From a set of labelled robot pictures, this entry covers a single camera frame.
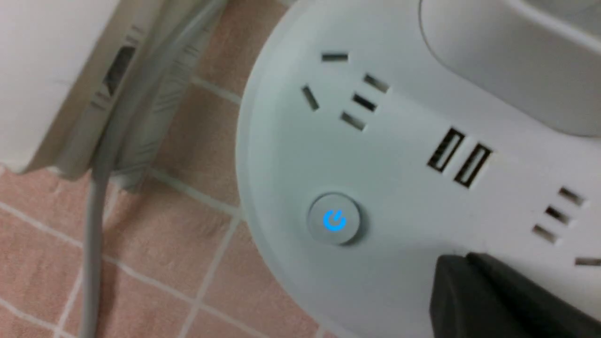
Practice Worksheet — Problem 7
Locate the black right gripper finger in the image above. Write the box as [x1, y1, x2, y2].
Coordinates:
[429, 252, 601, 338]

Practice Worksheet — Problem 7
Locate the white desk lamp with socket base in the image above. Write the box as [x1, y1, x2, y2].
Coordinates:
[236, 0, 601, 338]

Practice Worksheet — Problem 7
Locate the pink checkered tablecloth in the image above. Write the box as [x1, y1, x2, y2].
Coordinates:
[1, 0, 333, 338]

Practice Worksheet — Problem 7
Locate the grey lamp power cable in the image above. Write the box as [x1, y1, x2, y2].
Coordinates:
[77, 0, 228, 338]

